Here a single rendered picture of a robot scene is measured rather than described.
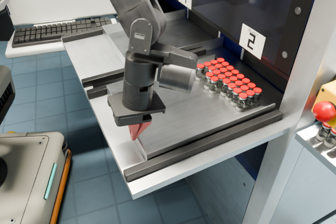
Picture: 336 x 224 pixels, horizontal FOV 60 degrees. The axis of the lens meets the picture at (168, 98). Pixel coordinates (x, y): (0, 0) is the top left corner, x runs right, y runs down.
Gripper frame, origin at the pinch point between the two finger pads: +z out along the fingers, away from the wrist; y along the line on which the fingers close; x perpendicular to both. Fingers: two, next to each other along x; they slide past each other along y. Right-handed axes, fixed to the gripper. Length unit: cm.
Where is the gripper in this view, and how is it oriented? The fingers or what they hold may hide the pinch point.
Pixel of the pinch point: (133, 135)
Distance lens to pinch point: 63.2
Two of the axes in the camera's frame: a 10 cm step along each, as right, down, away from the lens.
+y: 9.0, -1.3, 4.1
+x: -4.0, -5.9, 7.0
